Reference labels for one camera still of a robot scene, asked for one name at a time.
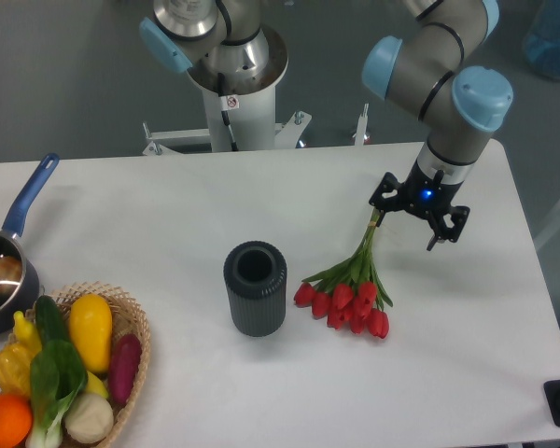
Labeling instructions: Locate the dark green cucumber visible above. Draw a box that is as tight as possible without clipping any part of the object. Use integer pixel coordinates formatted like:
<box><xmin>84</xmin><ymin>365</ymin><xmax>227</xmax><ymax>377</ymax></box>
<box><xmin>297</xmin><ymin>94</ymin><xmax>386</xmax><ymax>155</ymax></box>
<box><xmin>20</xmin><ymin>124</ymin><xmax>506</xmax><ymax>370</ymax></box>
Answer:
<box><xmin>34</xmin><ymin>295</ymin><xmax>71</xmax><ymax>346</ymax></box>

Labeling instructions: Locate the orange fruit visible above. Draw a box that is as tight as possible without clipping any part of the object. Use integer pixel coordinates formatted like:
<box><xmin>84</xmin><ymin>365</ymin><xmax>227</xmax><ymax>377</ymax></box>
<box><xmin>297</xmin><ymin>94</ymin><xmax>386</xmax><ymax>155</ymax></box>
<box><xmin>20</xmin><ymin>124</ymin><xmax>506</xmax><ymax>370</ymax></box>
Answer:
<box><xmin>0</xmin><ymin>394</ymin><xmax>33</xmax><ymax>448</ymax></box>

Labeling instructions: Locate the small yellow gourd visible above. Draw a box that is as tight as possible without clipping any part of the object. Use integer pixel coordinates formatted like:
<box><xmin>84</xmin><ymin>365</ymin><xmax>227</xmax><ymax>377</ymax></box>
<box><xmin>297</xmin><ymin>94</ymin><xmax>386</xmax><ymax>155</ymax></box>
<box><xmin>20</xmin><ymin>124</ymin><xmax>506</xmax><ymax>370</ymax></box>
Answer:
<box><xmin>13</xmin><ymin>311</ymin><xmax>42</xmax><ymax>356</ymax></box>

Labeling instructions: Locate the red tulip bouquet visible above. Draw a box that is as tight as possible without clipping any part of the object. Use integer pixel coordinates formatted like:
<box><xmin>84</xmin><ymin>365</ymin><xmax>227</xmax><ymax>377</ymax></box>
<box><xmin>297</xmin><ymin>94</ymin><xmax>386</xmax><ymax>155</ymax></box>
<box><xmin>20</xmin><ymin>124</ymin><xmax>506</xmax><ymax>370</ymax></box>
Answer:
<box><xmin>293</xmin><ymin>210</ymin><xmax>393</xmax><ymax>340</ymax></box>

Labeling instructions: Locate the blue translucent container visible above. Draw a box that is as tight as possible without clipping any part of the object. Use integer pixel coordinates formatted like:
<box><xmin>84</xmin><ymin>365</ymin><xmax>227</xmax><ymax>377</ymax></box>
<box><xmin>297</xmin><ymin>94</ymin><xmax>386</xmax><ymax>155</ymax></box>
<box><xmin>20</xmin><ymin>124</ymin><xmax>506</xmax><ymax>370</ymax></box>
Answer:
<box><xmin>523</xmin><ymin>0</ymin><xmax>560</xmax><ymax>80</ymax></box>

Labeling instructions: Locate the yellow squash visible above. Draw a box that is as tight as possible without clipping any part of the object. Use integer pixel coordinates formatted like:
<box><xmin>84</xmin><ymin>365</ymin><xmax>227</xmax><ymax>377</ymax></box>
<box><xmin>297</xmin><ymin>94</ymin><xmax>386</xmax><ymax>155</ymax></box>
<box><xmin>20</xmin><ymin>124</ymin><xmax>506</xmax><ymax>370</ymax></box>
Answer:
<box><xmin>69</xmin><ymin>294</ymin><xmax>113</xmax><ymax>375</ymax></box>

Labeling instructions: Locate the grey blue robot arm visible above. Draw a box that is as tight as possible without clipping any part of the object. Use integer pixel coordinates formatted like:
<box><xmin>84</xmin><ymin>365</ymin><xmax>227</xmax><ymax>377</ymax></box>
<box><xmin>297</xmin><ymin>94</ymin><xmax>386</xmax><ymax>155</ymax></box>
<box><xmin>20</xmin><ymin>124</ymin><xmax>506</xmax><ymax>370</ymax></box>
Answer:
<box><xmin>139</xmin><ymin>1</ymin><xmax>513</xmax><ymax>243</ymax></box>

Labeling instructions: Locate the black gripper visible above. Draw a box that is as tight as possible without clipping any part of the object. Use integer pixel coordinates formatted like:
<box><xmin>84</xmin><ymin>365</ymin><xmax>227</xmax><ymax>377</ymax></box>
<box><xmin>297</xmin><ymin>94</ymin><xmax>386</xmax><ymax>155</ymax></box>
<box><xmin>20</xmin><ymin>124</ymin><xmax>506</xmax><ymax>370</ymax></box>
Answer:
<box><xmin>369</xmin><ymin>162</ymin><xmax>470</xmax><ymax>251</ymax></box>

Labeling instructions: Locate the purple eggplant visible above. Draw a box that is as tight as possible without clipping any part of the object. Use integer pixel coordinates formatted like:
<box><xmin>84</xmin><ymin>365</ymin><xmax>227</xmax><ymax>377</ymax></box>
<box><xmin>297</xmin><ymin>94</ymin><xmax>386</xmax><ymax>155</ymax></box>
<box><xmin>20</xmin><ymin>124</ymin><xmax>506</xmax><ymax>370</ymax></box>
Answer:
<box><xmin>108</xmin><ymin>333</ymin><xmax>142</xmax><ymax>405</ymax></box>

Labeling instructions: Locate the blue handled saucepan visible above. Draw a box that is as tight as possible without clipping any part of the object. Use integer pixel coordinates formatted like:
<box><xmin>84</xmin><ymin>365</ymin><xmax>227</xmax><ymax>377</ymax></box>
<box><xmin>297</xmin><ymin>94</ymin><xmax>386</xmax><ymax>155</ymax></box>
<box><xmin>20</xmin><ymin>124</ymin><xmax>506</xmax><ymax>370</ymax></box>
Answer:
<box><xmin>0</xmin><ymin>153</ymin><xmax>60</xmax><ymax>334</ymax></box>

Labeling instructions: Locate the black pedestal cable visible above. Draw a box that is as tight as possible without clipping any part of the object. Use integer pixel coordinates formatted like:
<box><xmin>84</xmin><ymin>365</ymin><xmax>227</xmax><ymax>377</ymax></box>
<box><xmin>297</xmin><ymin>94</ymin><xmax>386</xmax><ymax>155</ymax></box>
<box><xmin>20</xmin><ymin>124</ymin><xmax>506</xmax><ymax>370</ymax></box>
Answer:
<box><xmin>217</xmin><ymin>73</ymin><xmax>240</xmax><ymax>152</ymax></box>

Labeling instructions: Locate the yellow bell pepper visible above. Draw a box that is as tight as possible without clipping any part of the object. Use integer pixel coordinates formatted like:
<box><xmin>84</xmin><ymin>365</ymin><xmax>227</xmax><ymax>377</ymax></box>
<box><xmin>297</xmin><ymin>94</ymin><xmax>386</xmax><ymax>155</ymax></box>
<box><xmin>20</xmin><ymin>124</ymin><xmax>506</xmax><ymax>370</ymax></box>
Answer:
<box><xmin>0</xmin><ymin>343</ymin><xmax>33</xmax><ymax>399</ymax></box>

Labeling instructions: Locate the yellow banana tip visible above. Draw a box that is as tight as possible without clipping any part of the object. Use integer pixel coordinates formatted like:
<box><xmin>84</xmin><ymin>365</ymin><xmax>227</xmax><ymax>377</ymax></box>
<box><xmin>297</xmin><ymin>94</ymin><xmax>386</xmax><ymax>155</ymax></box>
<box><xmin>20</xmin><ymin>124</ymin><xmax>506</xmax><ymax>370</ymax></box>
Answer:
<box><xmin>84</xmin><ymin>371</ymin><xmax>109</xmax><ymax>399</ymax></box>

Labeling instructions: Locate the green bok choy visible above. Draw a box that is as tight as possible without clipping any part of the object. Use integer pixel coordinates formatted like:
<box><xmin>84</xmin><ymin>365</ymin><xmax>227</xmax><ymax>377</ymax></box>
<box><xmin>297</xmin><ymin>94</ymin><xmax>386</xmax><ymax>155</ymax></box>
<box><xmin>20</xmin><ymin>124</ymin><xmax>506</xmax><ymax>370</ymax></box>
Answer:
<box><xmin>25</xmin><ymin>340</ymin><xmax>87</xmax><ymax>447</ymax></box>

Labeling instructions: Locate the beige garlic bulb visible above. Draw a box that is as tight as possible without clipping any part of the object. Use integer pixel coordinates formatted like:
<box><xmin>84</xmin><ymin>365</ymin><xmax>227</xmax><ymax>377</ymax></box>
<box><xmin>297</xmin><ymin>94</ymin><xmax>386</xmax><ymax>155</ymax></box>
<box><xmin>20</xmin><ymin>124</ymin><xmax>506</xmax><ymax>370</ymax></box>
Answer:
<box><xmin>64</xmin><ymin>393</ymin><xmax>114</xmax><ymax>444</ymax></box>

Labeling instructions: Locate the round bread in pan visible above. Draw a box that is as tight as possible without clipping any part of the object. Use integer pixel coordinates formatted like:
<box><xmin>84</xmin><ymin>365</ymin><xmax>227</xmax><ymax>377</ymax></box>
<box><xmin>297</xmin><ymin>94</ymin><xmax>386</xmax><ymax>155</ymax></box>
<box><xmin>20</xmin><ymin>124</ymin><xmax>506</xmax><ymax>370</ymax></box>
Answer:
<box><xmin>0</xmin><ymin>256</ymin><xmax>22</xmax><ymax>296</ymax></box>

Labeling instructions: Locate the woven wicker basket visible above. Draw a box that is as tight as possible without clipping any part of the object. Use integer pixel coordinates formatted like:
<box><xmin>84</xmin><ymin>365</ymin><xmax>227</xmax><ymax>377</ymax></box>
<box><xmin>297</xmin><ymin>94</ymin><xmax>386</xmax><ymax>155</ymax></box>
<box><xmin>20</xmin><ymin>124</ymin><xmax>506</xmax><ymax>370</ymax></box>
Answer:
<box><xmin>0</xmin><ymin>283</ymin><xmax>150</xmax><ymax>447</ymax></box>

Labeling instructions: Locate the dark grey ribbed vase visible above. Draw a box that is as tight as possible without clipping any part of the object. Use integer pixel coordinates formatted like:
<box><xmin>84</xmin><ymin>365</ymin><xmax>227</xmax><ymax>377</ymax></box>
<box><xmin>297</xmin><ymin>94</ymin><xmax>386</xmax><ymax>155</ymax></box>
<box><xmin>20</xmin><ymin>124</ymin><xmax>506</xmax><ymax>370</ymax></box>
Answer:
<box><xmin>223</xmin><ymin>241</ymin><xmax>287</xmax><ymax>337</ymax></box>

